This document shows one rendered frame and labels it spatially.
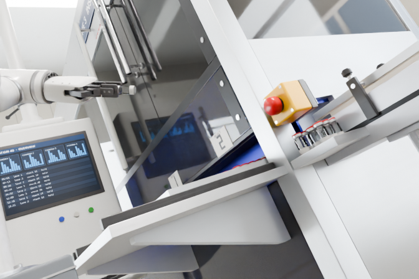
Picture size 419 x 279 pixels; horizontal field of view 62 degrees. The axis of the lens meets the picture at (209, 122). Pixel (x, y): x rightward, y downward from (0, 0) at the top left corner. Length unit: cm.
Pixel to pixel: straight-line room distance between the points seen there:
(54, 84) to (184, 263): 71
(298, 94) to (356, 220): 31
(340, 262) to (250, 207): 21
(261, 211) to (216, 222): 12
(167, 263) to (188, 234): 52
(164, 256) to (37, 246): 57
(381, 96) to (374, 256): 34
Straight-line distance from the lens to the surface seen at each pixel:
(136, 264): 121
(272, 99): 74
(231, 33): 91
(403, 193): 103
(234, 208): 79
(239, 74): 86
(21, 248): 160
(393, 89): 75
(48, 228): 161
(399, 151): 110
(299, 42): 105
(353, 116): 80
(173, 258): 125
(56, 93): 90
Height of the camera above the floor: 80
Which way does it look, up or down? 17 degrees up
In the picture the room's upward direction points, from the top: 24 degrees counter-clockwise
